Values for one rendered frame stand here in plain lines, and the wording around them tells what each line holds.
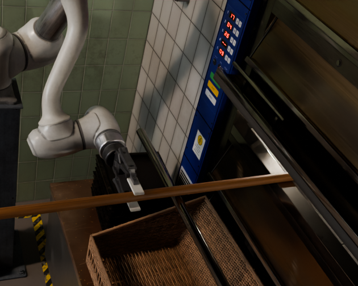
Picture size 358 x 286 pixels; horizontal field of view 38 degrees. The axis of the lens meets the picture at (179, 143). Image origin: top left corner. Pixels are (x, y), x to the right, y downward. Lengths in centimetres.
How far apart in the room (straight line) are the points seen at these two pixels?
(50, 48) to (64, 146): 56
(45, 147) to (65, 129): 8
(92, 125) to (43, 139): 16
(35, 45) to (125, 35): 67
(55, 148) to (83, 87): 110
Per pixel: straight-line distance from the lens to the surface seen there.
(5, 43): 208
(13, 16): 250
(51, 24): 205
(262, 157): 186
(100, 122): 171
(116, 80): 279
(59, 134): 168
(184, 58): 232
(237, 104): 166
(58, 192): 240
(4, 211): 144
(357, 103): 150
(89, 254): 211
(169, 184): 163
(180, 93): 236
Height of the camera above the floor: 223
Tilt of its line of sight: 36 degrees down
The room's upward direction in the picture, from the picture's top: 15 degrees clockwise
